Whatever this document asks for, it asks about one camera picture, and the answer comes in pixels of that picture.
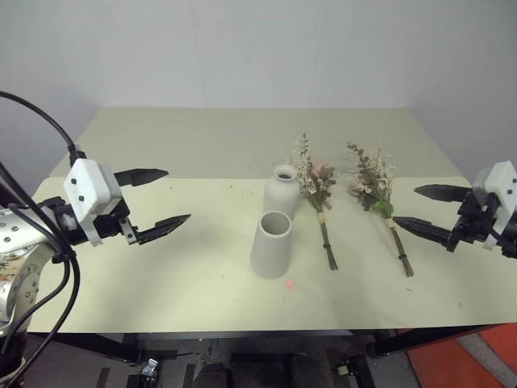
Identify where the pale cream table mat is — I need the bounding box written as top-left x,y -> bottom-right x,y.
27,175 -> 506,335

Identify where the grey conical ceramic vase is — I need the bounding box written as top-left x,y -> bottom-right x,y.
250,210 -> 294,280

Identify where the black left arm cable bundle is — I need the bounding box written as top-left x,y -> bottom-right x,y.
0,161 -> 82,367

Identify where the black table frame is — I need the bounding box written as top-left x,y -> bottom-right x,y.
48,322 -> 517,367

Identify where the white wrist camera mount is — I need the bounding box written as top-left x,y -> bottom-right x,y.
63,158 -> 124,247
471,160 -> 517,251

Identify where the small silver metal clamp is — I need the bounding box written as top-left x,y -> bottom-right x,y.
141,356 -> 162,378

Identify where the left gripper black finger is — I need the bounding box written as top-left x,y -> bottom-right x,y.
138,214 -> 192,247
114,168 -> 169,188

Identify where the white narrow-necked ceramic vase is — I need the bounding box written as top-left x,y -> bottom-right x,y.
263,163 -> 301,218

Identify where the black left wrist camera cable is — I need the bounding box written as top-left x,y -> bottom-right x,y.
0,91 -> 88,163

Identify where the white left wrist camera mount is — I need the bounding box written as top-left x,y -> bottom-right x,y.
63,158 -> 124,247

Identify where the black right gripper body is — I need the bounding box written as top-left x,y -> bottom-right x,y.
445,192 -> 501,253

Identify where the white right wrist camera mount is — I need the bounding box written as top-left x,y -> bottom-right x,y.
471,160 -> 517,251

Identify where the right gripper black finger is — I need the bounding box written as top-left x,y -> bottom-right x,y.
413,183 -> 473,203
392,216 -> 456,247

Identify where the dried bouquet with pink rose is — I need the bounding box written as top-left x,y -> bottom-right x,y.
288,130 -> 341,272

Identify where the dark rounded brown shape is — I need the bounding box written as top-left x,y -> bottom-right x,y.
191,361 -> 232,388

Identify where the dried bouquet with green leaves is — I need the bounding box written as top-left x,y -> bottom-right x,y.
345,139 -> 416,280

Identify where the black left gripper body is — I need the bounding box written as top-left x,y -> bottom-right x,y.
90,185 -> 141,246

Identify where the orange floor object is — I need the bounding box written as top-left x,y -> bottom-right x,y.
405,322 -> 517,388

